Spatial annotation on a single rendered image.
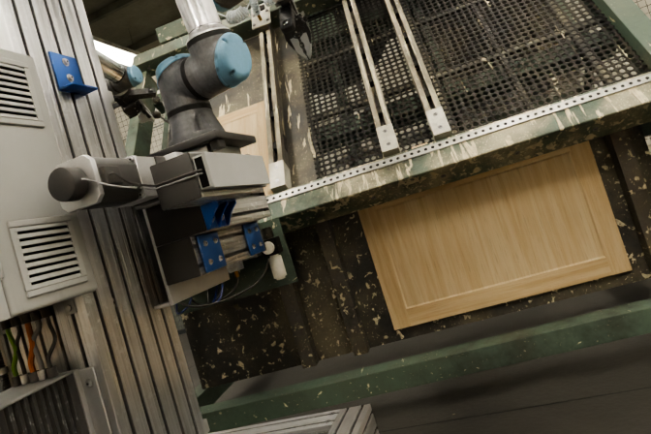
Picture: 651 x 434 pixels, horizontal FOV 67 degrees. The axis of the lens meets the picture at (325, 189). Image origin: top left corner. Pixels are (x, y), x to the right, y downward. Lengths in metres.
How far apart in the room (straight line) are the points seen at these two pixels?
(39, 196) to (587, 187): 1.75
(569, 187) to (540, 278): 0.36
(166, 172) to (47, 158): 0.21
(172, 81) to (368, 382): 1.22
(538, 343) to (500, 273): 0.31
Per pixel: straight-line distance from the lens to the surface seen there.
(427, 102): 1.88
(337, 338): 2.10
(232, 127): 2.25
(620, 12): 2.17
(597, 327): 1.89
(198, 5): 1.28
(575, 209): 2.04
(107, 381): 1.08
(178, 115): 1.29
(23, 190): 0.98
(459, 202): 1.96
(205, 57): 1.23
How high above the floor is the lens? 0.77
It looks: 3 degrees up
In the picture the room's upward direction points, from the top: 17 degrees counter-clockwise
